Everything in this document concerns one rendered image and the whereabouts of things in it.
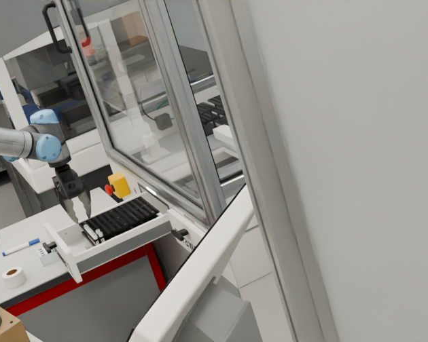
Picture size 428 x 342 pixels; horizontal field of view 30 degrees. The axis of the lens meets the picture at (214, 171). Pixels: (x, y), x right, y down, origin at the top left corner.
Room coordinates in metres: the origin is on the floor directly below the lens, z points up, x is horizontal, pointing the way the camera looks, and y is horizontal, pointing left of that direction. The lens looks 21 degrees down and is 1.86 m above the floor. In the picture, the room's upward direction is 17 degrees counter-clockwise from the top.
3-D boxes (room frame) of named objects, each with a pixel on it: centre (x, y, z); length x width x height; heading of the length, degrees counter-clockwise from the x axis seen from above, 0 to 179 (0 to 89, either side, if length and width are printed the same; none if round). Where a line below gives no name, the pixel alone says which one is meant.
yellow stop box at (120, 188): (2.70, 0.34, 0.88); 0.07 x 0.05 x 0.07; 19
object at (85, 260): (2.35, 0.32, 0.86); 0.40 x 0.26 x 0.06; 109
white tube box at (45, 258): (2.53, 0.59, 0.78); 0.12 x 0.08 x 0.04; 107
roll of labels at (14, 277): (2.41, 0.73, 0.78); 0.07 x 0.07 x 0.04
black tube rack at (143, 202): (2.35, 0.33, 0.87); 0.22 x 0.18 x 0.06; 109
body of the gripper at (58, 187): (2.36, 0.44, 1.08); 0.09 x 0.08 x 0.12; 19
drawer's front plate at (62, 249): (2.29, 0.52, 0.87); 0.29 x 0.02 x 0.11; 19
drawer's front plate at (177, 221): (2.09, 0.12, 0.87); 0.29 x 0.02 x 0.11; 19
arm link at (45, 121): (2.35, 0.44, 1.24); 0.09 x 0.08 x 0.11; 127
